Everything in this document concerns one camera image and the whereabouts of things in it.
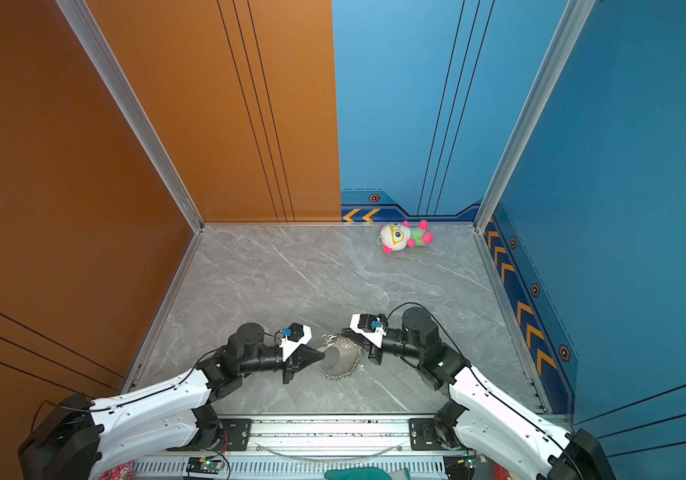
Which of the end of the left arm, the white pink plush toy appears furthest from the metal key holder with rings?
the white pink plush toy

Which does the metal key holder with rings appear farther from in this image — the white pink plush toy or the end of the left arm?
the white pink plush toy

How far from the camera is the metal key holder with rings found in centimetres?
71
